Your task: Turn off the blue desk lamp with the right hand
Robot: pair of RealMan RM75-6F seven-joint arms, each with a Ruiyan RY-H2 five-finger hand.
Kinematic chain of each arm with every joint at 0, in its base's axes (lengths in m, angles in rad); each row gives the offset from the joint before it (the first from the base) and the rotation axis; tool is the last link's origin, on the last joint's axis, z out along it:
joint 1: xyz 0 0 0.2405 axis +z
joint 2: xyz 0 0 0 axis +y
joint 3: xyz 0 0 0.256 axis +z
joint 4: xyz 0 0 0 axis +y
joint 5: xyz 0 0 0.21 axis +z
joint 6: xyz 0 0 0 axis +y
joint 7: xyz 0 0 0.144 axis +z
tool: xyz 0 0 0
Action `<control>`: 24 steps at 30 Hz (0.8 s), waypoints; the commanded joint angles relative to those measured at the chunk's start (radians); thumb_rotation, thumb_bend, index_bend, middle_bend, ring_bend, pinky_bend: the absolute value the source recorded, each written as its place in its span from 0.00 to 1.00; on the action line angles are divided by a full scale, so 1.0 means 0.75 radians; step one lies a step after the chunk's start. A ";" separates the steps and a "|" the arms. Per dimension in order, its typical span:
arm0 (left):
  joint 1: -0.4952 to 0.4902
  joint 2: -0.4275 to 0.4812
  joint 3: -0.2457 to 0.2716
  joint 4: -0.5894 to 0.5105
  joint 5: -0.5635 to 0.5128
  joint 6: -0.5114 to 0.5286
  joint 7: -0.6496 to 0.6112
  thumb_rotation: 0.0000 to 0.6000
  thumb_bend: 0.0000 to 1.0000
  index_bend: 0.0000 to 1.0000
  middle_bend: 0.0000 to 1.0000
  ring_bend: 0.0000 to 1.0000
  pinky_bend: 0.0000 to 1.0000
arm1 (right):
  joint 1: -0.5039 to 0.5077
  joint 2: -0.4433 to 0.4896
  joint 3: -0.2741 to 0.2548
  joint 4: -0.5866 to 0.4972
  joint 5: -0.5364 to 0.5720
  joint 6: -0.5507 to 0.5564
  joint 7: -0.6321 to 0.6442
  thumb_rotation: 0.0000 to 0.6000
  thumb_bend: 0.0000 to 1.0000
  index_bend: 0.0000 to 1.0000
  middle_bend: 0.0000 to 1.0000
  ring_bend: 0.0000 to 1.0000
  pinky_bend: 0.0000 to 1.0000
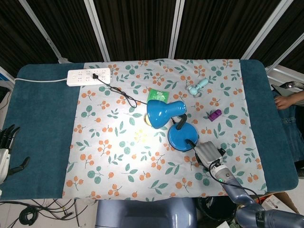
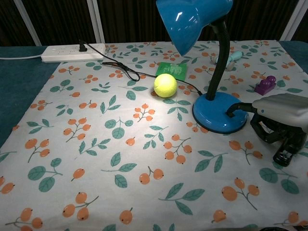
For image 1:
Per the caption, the light blue roller massager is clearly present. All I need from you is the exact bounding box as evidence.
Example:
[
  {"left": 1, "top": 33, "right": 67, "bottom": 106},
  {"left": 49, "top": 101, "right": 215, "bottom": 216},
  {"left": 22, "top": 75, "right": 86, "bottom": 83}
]
[{"left": 187, "top": 79, "right": 209, "bottom": 97}]

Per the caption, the blue jeans leg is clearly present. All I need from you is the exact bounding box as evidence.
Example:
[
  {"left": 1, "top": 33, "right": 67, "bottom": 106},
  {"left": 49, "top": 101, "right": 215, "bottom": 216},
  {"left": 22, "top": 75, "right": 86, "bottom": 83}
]
[{"left": 272, "top": 91, "right": 304, "bottom": 162}]

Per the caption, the bystander bare hand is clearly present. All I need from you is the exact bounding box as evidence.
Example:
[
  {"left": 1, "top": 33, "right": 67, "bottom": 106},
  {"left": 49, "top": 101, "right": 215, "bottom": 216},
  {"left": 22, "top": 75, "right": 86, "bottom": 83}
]
[{"left": 274, "top": 95, "right": 292, "bottom": 110}]

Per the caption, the black power cord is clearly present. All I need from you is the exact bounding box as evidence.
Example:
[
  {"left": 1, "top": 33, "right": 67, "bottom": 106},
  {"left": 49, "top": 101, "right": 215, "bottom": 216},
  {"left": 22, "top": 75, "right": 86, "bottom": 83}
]
[{"left": 92, "top": 73, "right": 149, "bottom": 109}]

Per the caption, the teal table cover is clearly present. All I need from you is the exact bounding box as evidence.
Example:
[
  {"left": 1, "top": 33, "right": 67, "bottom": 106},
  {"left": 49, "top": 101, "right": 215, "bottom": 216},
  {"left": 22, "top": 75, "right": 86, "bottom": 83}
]
[{"left": 0, "top": 59, "right": 299, "bottom": 200}]

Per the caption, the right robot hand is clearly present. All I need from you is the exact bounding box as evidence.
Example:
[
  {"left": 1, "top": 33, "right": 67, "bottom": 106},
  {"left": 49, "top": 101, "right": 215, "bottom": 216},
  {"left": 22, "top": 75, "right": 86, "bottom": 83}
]
[{"left": 185, "top": 139, "right": 224, "bottom": 171}]

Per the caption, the white power strip cable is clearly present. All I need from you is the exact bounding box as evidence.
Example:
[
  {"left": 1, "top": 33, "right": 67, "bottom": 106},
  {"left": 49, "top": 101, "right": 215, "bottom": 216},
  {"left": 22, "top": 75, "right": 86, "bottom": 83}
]
[{"left": 14, "top": 76, "right": 69, "bottom": 83}]

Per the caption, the floral tablecloth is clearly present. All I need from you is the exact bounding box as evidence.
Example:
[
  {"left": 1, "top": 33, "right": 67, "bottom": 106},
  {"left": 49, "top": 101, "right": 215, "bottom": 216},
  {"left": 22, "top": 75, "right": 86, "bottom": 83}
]
[{"left": 62, "top": 58, "right": 268, "bottom": 200}]

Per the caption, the cardboard box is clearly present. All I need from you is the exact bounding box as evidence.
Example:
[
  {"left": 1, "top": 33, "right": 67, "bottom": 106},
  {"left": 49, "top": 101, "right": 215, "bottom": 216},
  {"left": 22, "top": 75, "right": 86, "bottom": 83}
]
[{"left": 257, "top": 191, "right": 300, "bottom": 216}]

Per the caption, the white power strip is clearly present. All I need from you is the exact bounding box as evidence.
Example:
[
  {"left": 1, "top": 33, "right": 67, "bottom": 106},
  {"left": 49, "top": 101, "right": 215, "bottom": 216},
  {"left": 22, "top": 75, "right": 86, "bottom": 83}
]
[{"left": 67, "top": 68, "right": 112, "bottom": 87}]

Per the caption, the blue desk lamp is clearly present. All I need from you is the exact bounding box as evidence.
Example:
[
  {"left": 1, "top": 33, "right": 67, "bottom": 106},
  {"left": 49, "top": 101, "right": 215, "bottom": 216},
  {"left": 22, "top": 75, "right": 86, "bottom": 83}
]
[{"left": 145, "top": 99, "right": 199, "bottom": 152}]

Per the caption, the purple toy block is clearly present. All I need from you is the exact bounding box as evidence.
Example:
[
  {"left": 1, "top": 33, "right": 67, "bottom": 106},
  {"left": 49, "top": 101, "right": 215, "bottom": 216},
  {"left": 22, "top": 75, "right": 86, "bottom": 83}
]
[{"left": 208, "top": 109, "right": 223, "bottom": 122}]

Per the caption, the black floor cable bundle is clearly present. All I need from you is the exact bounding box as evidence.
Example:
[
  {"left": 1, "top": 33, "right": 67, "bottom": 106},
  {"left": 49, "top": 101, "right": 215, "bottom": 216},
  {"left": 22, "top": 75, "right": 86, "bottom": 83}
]
[{"left": 0, "top": 199, "right": 88, "bottom": 228}]

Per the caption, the aluminium frame post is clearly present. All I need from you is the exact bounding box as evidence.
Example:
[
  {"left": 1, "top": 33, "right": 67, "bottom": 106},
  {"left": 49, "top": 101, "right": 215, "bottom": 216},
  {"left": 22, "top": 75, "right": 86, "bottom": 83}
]
[
  {"left": 19, "top": 0, "right": 63, "bottom": 63},
  {"left": 241, "top": 0, "right": 294, "bottom": 60},
  {"left": 169, "top": 0, "right": 186, "bottom": 59},
  {"left": 83, "top": 0, "right": 111, "bottom": 62},
  {"left": 265, "top": 33, "right": 304, "bottom": 72}
]

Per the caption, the black waste bin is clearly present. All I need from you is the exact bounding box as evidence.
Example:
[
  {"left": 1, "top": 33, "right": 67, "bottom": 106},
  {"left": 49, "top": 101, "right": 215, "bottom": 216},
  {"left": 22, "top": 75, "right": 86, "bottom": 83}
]
[{"left": 196, "top": 196, "right": 238, "bottom": 223}]

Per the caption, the bystander forearm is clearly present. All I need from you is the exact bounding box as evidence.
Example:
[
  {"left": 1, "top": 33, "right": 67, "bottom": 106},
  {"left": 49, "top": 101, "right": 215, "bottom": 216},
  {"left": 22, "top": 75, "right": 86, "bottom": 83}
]
[{"left": 289, "top": 93, "right": 304, "bottom": 105}]

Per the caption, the green packet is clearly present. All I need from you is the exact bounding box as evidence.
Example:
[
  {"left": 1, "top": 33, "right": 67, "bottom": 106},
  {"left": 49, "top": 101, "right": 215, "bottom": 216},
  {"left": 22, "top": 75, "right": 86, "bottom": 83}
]
[{"left": 147, "top": 88, "right": 170, "bottom": 103}]

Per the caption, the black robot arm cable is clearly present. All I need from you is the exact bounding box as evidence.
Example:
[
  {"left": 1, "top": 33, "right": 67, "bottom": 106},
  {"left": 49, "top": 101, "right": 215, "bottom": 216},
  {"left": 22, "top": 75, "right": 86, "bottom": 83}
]
[{"left": 208, "top": 162, "right": 261, "bottom": 205}]

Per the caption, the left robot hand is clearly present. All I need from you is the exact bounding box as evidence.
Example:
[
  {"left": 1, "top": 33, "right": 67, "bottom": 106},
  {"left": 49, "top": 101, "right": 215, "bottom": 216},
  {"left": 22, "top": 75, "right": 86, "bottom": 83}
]
[{"left": 0, "top": 124, "right": 31, "bottom": 184}]

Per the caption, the blue-grey robot torso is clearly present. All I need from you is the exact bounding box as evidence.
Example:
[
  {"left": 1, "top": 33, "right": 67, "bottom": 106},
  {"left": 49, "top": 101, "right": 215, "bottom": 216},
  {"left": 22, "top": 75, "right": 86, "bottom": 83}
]
[{"left": 95, "top": 198, "right": 198, "bottom": 228}]

